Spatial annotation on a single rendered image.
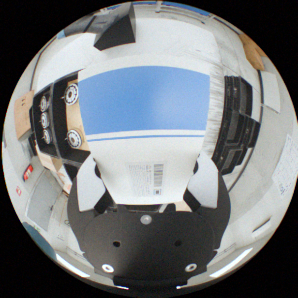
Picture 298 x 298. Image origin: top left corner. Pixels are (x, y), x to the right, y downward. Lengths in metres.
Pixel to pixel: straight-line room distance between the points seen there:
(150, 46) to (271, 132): 2.85
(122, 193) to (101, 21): 0.54
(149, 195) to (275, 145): 2.87
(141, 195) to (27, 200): 3.34
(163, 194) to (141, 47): 0.61
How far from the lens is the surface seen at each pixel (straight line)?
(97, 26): 0.48
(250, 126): 1.43
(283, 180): 2.94
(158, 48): 0.59
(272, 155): 2.92
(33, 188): 3.36
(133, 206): 0.76
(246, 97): 1.35
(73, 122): 0.53
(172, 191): 0.15
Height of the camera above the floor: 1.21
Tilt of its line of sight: 58 degrees down
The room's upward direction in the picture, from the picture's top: 175 degrees clockwise
